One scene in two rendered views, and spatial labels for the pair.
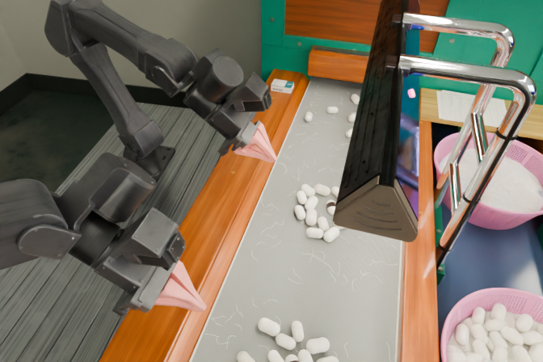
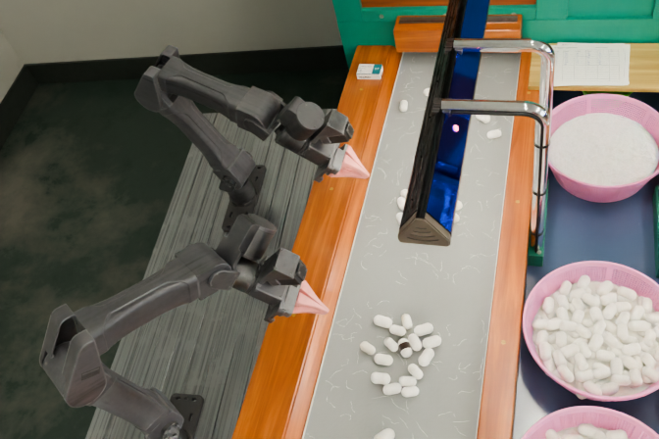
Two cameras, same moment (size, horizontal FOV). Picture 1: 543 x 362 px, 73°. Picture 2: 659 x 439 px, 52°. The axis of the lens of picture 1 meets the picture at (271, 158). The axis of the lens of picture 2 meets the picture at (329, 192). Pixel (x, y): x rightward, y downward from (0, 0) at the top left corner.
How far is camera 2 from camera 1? 0.70 m
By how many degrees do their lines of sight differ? 11
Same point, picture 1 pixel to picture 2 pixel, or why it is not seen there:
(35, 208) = (214, 261)
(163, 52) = (250, 105)
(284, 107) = (374, 99)
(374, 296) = (473, 284)
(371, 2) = not seen: outside the picture
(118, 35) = (207, 95)
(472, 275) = (577, 253)
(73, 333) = (223, 352)
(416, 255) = (509, 244)
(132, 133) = (227, 168)
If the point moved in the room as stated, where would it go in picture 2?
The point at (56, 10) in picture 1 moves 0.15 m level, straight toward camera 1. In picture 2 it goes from (148, 81) to (178, 121)
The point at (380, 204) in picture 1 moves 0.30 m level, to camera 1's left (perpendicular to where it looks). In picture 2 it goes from (421, 227) to (227, 258)
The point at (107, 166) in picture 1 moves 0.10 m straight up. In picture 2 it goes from (244, 225) to (225, 188)
